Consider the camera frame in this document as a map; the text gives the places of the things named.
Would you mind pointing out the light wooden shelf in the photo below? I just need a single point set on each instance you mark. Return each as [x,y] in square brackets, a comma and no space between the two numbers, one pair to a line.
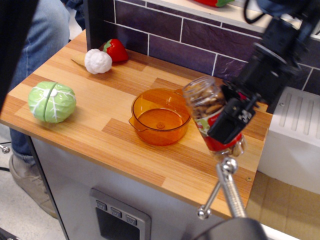
[229,14]

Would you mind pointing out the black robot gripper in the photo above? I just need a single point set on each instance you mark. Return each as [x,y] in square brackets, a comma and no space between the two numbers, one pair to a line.
[262,79]

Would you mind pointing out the silver metal clamp screw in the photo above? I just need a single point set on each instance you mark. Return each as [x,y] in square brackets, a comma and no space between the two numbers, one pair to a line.
[225,171]

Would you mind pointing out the red toy strawberry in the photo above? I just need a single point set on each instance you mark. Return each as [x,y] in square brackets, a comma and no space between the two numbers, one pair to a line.
[115,49]

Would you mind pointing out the clear plastic almond jar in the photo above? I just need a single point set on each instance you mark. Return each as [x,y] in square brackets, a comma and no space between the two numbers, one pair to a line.
[205,102]

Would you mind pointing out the red toy pepper on shelf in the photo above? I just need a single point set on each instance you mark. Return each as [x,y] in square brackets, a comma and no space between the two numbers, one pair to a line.
[215,3]

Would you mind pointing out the beige shoe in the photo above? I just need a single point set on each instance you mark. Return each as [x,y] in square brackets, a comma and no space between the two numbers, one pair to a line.
[28,177]

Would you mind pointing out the grey oven control panel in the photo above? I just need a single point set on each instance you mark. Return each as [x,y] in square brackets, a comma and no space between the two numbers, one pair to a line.
[117,220]

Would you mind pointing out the orange transparent plastic pot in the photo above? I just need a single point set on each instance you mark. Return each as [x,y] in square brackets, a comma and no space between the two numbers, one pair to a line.
[160,116]

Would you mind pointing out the green toy cabbage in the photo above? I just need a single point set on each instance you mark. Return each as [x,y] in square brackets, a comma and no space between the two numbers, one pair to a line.
[51,102]

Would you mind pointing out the white toy ice cream cone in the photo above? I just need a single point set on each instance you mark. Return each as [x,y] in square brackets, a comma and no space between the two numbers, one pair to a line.
[95,61]

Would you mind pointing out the person leg in jeans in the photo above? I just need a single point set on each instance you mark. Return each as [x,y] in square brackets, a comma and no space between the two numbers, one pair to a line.
[49,32]

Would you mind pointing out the white toy sink unit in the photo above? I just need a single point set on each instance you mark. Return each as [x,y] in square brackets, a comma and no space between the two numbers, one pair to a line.
[291,152]

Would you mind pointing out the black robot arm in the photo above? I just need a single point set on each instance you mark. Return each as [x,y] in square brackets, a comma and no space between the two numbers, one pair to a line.
[291,25]

